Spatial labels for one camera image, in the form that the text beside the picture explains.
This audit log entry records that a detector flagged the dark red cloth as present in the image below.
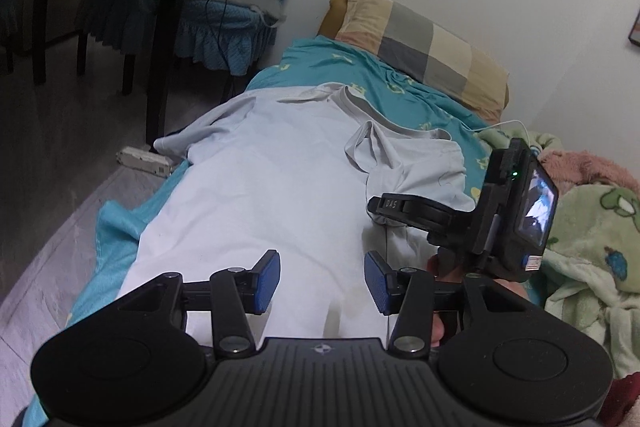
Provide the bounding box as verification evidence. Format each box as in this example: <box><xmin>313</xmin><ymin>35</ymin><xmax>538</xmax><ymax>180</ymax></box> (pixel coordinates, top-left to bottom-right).
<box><xmin>607</xmin><ymin>372</ymin><xmax>640</xmax><ymax>427</ymax></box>

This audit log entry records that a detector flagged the white power strip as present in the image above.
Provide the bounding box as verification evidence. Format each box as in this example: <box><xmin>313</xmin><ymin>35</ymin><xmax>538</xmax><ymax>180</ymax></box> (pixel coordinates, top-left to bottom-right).
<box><xmin>117</xmin><ymin>146</ymin><xmax>175</xmax><ymax>179</ymax></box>

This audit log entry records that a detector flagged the black cable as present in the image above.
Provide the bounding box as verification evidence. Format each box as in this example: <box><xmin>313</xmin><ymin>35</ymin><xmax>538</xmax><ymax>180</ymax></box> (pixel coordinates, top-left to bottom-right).
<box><xmin>206</xmin><ymin>0</ymin><xmax>248</xmax><ymax>100</ymax></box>

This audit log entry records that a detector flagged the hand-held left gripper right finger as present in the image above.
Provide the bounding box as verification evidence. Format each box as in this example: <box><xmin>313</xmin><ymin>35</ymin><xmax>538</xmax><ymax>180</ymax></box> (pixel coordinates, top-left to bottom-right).
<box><xmin>364</xmin><ymin>251</ymin><xmax>506</xmax><ymax>356</ymax></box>

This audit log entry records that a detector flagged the checked pillow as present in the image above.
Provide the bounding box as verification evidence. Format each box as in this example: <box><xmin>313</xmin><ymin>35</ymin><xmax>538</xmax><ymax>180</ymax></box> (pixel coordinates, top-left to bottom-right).
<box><xmin>319</xmin><ymin>0</ymin><xmax>511</xmax><ymax>126</ymax></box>

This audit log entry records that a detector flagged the green fleece blanket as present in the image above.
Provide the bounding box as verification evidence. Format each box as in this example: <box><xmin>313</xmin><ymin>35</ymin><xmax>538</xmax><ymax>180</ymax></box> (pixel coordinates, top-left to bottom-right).
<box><xmin>477</xmin><ymin>129</ymin><xmax>640</xmax><ymax>380</ymax></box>

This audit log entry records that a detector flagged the white charging cable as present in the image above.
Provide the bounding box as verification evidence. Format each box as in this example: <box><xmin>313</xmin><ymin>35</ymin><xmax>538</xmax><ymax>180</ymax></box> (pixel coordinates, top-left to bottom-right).
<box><xmin>472</xmin><ymin>119</ymin><xmax>532</xmax><ymax>140</ymax></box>

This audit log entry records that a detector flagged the pink fluffy blanket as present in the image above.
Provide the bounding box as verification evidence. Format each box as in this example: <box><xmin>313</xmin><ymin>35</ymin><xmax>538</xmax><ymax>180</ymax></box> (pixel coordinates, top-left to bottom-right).
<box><xmin>539</xmin><ymin>149</ymin><xmax>640</xmax><ymax>198</ymax></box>

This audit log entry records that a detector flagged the person's right hand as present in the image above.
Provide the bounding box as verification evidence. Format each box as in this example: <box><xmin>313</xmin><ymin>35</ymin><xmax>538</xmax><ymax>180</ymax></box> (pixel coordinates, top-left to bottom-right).
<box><xmin>427</xmin><ymin>253</ymin><xmax>532</xmax><ymax>349</ymax></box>

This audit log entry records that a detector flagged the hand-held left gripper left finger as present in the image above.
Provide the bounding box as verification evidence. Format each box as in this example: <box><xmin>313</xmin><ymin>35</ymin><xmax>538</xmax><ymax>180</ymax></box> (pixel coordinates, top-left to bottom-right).
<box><xmin>115</xmin><ymin>249</ymin><xmax>282</xmax><ymax>356</ymax></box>

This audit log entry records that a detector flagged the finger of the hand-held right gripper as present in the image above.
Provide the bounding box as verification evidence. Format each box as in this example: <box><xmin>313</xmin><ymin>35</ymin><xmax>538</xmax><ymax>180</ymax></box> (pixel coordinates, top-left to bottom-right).
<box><xmin>367</xmin><ymin>192</ymin><xmax>483</xmax><ymax>251</ymax></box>

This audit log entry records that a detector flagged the teal printed bed sheet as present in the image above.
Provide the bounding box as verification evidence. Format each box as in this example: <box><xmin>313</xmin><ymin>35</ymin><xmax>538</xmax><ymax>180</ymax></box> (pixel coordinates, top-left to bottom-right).
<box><xmin>25</xmin><ymin>36</ymin><xmax>495</xmax><ymax>418</ymax></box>

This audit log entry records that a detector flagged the white t-shirt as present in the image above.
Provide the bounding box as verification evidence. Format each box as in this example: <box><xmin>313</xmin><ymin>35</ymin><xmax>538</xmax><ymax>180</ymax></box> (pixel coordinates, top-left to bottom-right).
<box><xmin>117</xmin><ymin>83</ymin><xmax>476</xmax><ymax>344</ymax></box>

